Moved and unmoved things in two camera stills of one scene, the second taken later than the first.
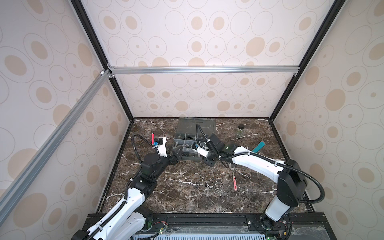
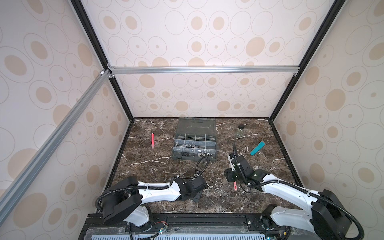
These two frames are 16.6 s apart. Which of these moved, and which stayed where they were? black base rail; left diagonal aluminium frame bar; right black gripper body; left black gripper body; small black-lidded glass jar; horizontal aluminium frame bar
Moved: left black gripper body; right black gripper body
Stayed: small black-lidded glass jar; horizontal aluminium frame bar; black base rail; left diagonal aluminium frame bar
